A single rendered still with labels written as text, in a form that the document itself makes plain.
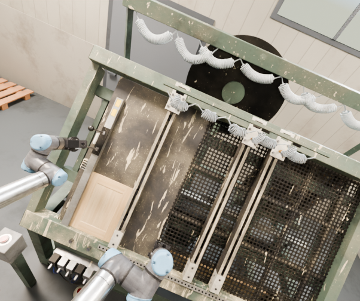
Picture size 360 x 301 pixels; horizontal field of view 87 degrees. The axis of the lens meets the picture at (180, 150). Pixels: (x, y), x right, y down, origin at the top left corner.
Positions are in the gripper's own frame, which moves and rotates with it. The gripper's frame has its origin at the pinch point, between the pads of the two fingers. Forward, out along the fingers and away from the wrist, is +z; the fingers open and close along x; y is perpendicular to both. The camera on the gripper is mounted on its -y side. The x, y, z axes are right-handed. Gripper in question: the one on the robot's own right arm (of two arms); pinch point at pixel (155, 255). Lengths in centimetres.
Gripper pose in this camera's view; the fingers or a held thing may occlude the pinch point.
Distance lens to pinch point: 110.5
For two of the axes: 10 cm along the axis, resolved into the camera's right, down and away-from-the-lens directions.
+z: -1.7, 3.7, 9.1
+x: -9.1, -4.1, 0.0
